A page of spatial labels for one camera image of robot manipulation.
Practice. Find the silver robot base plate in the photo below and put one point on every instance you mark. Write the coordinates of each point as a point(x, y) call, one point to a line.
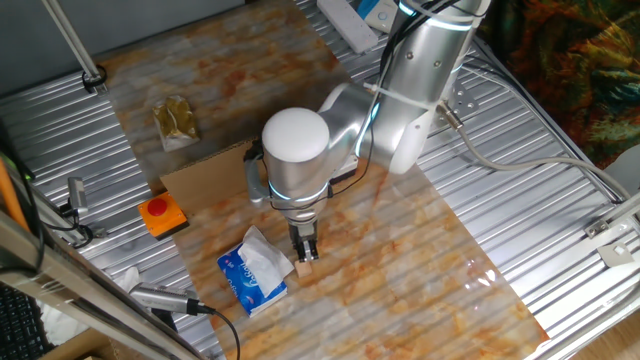
point(462, 100)

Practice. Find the aluminium frame rail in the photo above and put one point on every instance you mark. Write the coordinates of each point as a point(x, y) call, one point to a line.
point(50, 280)

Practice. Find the aluminium corner rail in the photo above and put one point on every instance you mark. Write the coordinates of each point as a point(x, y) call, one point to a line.
point(615, 220)

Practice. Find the small metal bracket plate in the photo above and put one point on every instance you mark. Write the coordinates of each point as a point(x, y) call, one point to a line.
point(617, 252)

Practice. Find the white tissue sheet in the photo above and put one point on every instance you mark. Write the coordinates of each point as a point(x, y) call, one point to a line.
point(265, 265)

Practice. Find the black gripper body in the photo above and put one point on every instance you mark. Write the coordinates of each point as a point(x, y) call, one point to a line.
point(303, 231)

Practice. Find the colourful patterned cloth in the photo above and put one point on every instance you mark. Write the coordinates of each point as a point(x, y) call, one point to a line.
point(575, 65)

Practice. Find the small silver ribbed box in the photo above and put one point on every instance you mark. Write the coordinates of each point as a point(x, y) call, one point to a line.
point(77, 195)

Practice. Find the small wooden cube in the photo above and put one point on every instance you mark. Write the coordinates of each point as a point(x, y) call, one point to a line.
point(303, 270)

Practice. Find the orange rod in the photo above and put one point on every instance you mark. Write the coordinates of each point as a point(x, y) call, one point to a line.
point(10, 195)

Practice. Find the taped brown cardboard box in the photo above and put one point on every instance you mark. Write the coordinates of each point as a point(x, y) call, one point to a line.
point(75, 347)

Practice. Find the white power strip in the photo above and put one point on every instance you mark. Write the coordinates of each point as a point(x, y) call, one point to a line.
point(350, 25)

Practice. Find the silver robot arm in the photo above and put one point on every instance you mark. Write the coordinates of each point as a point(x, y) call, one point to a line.
point(300, 160)

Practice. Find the silver camera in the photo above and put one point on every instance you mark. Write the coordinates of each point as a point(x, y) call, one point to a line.
point(160, 297)

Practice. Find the blue white plastic device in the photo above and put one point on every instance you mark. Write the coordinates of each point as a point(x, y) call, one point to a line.
point(377, 12)

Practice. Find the orange box red mushroom button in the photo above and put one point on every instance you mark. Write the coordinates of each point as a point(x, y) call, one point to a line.
point(167, 222)

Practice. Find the black keyboard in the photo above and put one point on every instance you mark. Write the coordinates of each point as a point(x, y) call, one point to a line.
point(20, 330)

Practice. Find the brown cardboard divider board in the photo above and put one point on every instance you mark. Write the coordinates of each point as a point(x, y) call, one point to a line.
point(210, 175)

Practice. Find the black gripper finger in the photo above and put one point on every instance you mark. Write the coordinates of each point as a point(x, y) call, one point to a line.
point(313, 250)
point(301, 251)

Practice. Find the crumpled white tissue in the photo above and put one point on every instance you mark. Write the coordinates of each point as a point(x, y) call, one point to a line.
point(129, 277)

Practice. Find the white paper wad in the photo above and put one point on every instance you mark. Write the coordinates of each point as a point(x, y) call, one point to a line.
point(57, 320)

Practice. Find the blue tissue pack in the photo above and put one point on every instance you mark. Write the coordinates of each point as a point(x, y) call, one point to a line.
point(240, 285)

